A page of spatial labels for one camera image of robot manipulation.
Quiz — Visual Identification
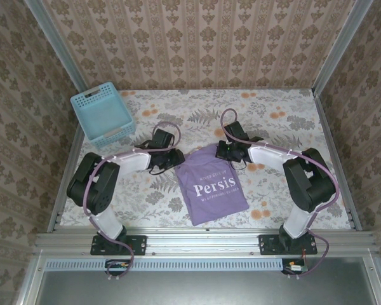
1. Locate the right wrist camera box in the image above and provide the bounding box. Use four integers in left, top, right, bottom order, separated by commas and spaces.
224, 121, 250, 142

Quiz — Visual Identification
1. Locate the purple t-shirt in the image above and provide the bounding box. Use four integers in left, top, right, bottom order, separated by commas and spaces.
174, 143, 250, 227

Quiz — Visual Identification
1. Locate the light blue plastic basket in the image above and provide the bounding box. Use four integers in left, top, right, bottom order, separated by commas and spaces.
70, 82, 137, 149

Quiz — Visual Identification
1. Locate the aluminium table side rail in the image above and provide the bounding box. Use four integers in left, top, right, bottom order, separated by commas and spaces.
314, 93, 363, 231
47, 91, 96, 233

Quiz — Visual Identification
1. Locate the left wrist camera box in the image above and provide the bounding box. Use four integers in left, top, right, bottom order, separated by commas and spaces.
152, 128, 175, 149

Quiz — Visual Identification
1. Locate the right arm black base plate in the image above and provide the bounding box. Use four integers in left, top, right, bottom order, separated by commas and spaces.
258, 234, 318, 256

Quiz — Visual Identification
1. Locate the slotted grey cable duct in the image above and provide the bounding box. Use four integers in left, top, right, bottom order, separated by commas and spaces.
45, 257, 285, 271

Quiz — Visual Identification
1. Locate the aluminium frame post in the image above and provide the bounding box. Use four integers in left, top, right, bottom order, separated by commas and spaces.
312, 0, 374, 96
23, 0, 91, 101

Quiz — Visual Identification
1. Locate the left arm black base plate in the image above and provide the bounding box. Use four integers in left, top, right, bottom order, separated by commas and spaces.
90, 234, 147, 256

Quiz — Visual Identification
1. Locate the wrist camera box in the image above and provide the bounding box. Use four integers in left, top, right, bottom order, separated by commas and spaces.
152, 128, 175, 149
224, 121, 250, 142

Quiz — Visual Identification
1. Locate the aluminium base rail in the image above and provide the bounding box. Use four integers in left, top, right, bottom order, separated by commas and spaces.
34, 227, 377, 255

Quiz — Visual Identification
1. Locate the grey metal panel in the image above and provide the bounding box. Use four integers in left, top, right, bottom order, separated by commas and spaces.
34, 257, 375, 305

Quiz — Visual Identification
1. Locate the small connector board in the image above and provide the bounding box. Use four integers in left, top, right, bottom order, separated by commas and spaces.
282, 259, 307, 276
105, 259, 131, 276

